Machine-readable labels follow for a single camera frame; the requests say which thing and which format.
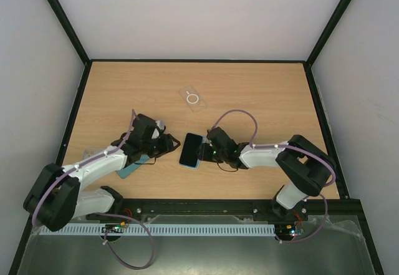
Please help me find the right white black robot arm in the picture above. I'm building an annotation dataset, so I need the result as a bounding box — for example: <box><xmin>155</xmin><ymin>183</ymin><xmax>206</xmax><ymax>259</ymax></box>
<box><xmin>196</xmin><ymin>127</ymin><xmax>336</xmax><ymax>220</ymax></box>

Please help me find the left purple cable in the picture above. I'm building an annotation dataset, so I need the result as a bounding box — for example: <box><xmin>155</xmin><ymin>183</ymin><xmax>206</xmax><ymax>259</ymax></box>
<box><xmin>31</xmin><ymin>109</ymin><xmax>138</xmax><ymax>228</ymax></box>

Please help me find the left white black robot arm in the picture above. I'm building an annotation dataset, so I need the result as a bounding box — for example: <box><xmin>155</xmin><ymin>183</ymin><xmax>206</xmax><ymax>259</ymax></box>
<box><xmin>23</xmin><ymin>113</ymin><xmax>180</xmax><ymax>231</ymax></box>

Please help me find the teal phone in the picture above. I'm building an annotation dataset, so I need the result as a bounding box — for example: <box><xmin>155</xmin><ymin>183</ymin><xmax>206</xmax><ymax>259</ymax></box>
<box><xmin>116</xmin><ymin>155</ymin><xmax>150</xmax><ymax>179</ymax></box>

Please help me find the white translucent phone case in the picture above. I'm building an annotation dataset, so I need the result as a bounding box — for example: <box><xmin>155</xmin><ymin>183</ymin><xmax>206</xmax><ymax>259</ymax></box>
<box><xmin>82</xmin><ymin>148</ymin><xmax>103</xmax><ymax>160</ymax></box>

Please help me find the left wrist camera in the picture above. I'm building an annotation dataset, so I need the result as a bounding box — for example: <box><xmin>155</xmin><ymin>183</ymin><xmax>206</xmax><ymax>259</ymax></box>
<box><xmin>156</xmin><ymin>120</ymin><xmax>166</xmax><ymax>130</ymax></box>

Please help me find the blue phone dark screen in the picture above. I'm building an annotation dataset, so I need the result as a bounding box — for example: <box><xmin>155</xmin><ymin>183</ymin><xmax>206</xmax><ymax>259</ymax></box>
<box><xmin>179</xmin><ymin>133</ymin><xmax>205</xmax><ymax>168</ymax></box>

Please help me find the black aluminium frame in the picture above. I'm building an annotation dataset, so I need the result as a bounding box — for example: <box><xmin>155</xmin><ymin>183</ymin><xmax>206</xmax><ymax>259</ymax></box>
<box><xmin>7</xmin><ymin>0</ymin><xmax>386</xmax><ymax>275</ymax></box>

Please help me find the light blue phone case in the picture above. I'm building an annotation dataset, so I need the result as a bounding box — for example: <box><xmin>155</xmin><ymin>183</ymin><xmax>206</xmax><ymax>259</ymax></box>
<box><xmin>179</xmin><ymin>135</ymin><xmax>207</xmax><ymax>170</ymax></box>

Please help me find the purple cable loop front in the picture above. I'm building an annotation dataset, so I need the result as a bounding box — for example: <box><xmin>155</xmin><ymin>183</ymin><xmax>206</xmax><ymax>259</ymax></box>
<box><xmin>101</xmin><ymin>211</ymin><xmax>156</xmax><ymax>269</ymax></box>

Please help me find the white slotted cable duct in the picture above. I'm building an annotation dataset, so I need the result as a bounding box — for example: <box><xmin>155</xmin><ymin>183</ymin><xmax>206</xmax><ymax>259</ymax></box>
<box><xmin>39</xmin><ymin>223</ymin><xmax>275</xmax><ymax>237</ymax></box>

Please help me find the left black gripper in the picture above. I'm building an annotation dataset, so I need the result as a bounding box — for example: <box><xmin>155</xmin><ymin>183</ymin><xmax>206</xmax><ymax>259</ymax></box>
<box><xmin>142</xmin><ymin>134</ymin><xmax>181</xmax><ymax>158</ymax></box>

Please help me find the clear magsafe phone case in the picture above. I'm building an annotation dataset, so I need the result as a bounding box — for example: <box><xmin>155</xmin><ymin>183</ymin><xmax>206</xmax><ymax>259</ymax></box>
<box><xmin>178</xmin><ymin>86</ymin><xmax>207</xmax><ymax>113</ymax></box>

